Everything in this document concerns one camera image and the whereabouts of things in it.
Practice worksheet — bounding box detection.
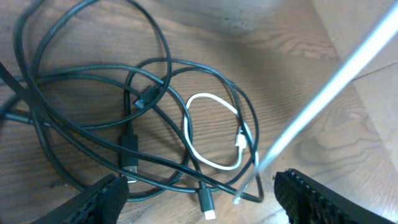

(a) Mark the thin black cable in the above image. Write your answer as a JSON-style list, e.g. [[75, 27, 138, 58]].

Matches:
[[124, 57, 265, 221]]

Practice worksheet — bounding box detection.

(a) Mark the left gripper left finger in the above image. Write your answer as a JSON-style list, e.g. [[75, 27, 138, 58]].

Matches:
[[35, 174, 129, 224]]

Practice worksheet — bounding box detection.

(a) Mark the black USB cable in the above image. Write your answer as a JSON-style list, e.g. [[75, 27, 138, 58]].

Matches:
[[0, 0, 193, 203]]

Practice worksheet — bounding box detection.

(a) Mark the white cable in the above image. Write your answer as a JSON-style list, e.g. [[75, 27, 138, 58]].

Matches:
[[183, 0, 398, 205]]

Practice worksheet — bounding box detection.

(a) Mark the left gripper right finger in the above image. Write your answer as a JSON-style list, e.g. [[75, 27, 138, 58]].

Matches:
[[274, 169, 393, 224]]

